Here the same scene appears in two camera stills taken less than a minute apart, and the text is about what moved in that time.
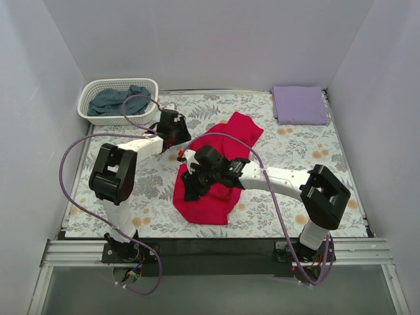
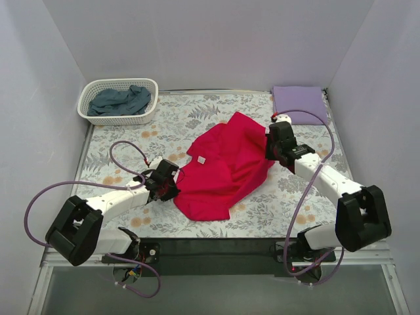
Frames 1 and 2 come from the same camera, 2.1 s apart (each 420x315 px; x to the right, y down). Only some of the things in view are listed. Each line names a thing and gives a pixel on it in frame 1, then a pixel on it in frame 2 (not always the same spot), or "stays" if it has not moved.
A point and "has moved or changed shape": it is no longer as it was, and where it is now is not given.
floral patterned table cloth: x=259 y=213 stays
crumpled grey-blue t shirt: x=110 y=102 stays
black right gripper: x=195 y=180 -> x=271 y=151
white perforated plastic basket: x=94 y=85 stays
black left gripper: x=179 y=132 -> x=168 y=189
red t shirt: x=231 y=138 has moved or changed shape
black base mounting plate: x=218 y=258 stays
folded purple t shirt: x=299 y=105 stays
